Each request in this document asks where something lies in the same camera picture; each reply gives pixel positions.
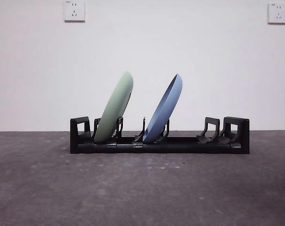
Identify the green round plate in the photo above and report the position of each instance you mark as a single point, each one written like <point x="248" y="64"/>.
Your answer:
<point x="114" y="106"/>

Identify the blue round plate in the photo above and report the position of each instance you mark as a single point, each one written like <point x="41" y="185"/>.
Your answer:
<point x="161" y="113"/>

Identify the black plastic plate rack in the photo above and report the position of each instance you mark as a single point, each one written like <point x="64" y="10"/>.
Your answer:
<point x="203" y="148"/>

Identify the white wall socket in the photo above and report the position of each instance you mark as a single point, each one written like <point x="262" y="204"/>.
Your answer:
<point x="277" y="13"/>
<point x="74" y="11"/>

